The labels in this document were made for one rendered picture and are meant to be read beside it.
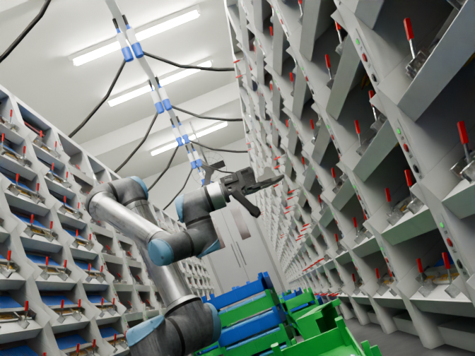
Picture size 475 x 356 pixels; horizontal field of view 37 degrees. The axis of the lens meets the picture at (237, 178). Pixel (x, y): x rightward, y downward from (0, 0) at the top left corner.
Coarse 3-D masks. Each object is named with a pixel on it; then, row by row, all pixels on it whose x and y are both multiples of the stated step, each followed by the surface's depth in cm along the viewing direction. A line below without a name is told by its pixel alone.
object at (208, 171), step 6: (192, 126) 943; (204, 156) 936; (204, 162) 911; (210, 162) 906; (216, 162) 908; (222, 162) 908; (204, 168) 908; (210, 168) 911; (216, 168) 909; (210, 174) 906; (204, 180) 907; (210, 180) 905
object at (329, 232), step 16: (240, 32) 352; (288, 128) 343; (304, 160) 340; (320, 192) 337; (320, 224) 335; (336, 224) 335; (352, 272) 331; (352, 304) 336; (368, 304) 328; (368, 320) 327
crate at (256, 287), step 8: (264, 272) 332; (256, 280) 314; (264, 280) 314; (240, 288) 315; (248, 288) 315; (256, 288) 314; (264, 288) 313; (224, 296) 316; (232, 296) 316; (240, 296) 315; (248, 296) 314; (216, 304) 316; (224, 304) 316
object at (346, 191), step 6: (342, 168) 207; (336, 180) 267; (348, 180) 210; (330, 186) 267; (342, 186) 225; (348, 186) 217; (324, 192) 267; (330, 192) 266; (342, 192) 233; (348, 192) 224; (354, 192) 217; (330, 198) 266; (336, 198) 250; (342, 198) 241; (348, 198) 232; (336, 204) 259; (342, 204) 250
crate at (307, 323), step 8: (328, 304) 224; (336, 304) 229; (312, 312) 208; (320, 312) 202; (328, 312) 231; (336, 312) 230; (296, 320) 204; (304, 320) 204; (312, 320) 203; (320, 320) 228; (328, 320) 231; (304, 328) 204; (312, 328) 203; (320, 328) 223; (328, 328) 231; (304, 336) 203; (312, 336) 203
